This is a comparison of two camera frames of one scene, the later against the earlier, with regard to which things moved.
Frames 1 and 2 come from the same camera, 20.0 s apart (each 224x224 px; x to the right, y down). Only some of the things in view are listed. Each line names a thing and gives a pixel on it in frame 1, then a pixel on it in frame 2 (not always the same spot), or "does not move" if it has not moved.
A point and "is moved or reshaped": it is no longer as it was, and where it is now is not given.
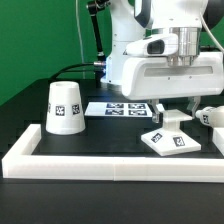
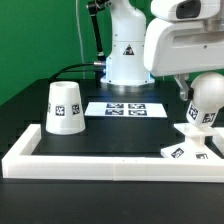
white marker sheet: x=118 y=109 does not move
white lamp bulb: x=212 y=116 is moved or reshaped
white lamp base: x=170 y=140 → x=199 y=143
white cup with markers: x=65 y=113 does not move
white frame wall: x=21 y=162 does not move
